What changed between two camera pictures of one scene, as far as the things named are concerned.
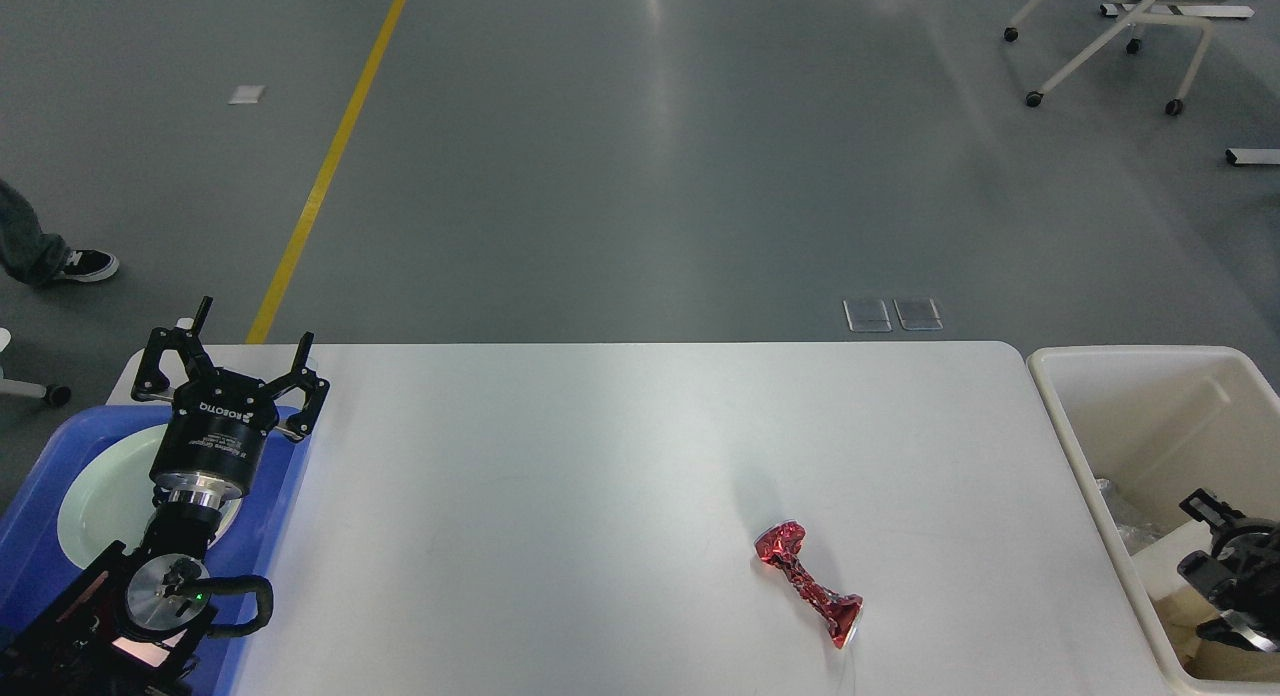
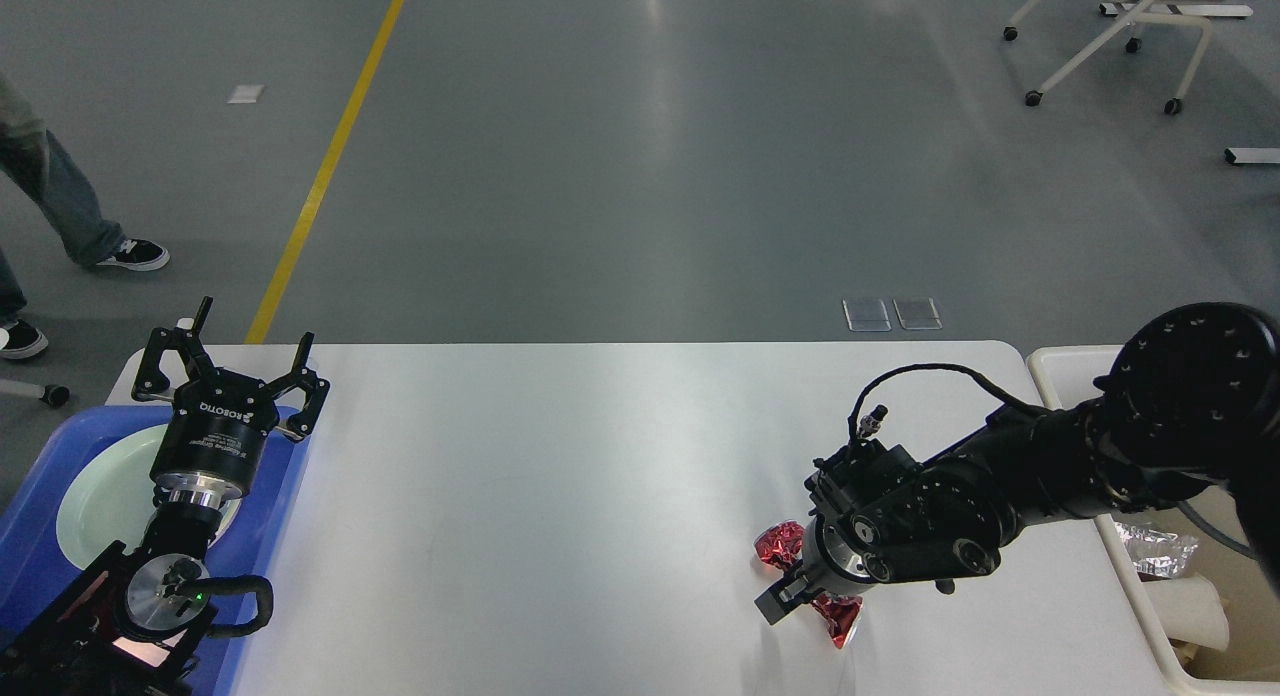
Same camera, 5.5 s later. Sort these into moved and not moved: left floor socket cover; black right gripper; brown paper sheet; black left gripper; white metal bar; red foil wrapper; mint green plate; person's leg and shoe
Moved: black right gripper; person's leg and shoe
Not moved: brown paper sheet; left floor socket cover; white metal bar; mint green plate; black left gripper; red foil wrapper
